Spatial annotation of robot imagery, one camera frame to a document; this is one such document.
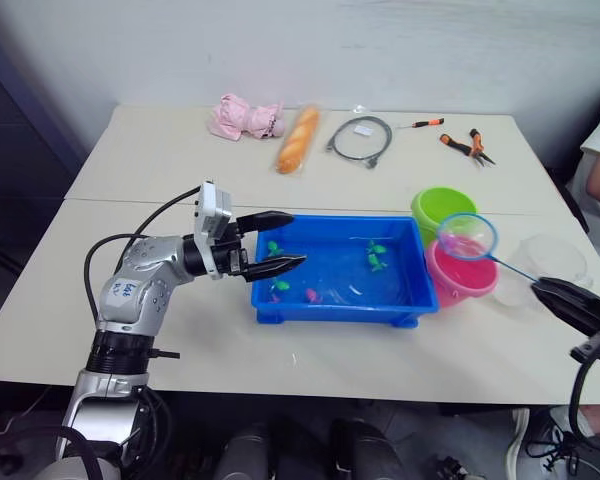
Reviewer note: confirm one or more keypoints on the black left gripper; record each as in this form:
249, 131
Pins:
228, 257

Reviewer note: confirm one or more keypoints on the blue hoop fishing net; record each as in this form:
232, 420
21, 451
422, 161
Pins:
490, 255

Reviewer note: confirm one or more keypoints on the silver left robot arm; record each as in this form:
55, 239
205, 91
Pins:
145, 265

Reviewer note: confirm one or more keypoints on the green toy fish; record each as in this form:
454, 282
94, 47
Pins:
274, 247
281, 286
376, 262
375, 246

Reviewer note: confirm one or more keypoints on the clear plastic cup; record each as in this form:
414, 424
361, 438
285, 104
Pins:
550, 255

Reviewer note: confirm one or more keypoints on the pink toy fish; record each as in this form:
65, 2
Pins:
314, 297
274, 299

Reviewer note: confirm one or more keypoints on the blue plastic tub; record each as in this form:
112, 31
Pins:
330, 312

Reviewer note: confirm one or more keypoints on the pink plastic bucket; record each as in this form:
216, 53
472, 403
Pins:
455, 282

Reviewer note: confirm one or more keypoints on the green plastic bucket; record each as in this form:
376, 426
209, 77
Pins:
430, 215

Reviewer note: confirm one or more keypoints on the bagged baguette bread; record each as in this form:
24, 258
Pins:
297, 140

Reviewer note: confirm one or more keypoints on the pink crumpled cloth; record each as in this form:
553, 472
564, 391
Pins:
240, 117

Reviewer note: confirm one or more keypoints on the white black sneaker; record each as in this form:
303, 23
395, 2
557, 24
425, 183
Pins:
545, 440

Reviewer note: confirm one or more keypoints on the orange black pliers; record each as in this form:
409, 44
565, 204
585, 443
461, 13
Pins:
467, 146

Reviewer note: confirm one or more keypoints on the orange black screwdriver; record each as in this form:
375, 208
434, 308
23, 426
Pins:
427, 122

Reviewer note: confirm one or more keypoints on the dark rounded shape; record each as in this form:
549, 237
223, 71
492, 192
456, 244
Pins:
367, 452
242, 455

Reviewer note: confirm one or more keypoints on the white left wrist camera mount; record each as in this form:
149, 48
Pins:
211, 210

